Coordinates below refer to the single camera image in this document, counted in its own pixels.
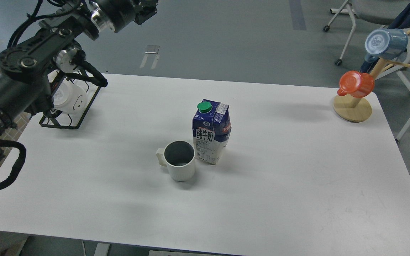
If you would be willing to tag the orange cup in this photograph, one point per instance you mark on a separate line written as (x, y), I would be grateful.
(356, 84)

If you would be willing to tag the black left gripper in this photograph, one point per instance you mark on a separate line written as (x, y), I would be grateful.
(117, 14)

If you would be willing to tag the white mug on rack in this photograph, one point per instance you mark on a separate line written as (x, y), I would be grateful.
(70, 98)

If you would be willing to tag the black wire cup rack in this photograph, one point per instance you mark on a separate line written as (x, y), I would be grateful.
(60, 120)

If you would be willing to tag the blue milk carton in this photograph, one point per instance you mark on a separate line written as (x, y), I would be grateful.
(211, 126)

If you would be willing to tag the blue cup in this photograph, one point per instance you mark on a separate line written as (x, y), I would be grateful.
(385, 43)

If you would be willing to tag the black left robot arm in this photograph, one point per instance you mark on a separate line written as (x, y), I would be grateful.
(43, 51)

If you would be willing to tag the white ribbed mug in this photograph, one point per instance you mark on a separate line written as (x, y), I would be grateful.
(179, 159)

